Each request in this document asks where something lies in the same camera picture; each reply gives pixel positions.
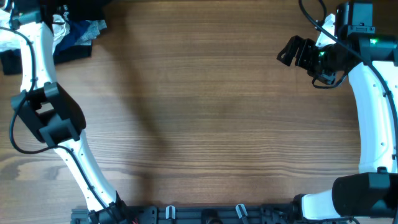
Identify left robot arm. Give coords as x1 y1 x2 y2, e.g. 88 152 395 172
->
1 1 138 223

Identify black t-shirt with logo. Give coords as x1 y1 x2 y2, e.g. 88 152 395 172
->
39 0 111 22

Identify grey rail clamp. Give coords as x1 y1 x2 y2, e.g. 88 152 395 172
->
165 205 176 220
235 203 249 224

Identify right grey rail clamp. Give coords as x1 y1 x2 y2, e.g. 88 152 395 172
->
235 203 249 224

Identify navy blue garment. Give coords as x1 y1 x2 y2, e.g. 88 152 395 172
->
53 21 90 55

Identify black folded garment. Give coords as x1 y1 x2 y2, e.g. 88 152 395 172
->
1 45 92 75

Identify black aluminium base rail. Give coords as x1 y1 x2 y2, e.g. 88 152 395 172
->
70 203 348 224

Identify right black cable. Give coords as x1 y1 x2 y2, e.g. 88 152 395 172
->
297 0 398 223

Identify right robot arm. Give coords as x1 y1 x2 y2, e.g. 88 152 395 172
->
277 34 397 223

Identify left grey rail clamp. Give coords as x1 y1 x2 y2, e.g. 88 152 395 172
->
165 205 176 220

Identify white garment on pile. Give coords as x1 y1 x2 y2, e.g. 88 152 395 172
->
1 9 70 55

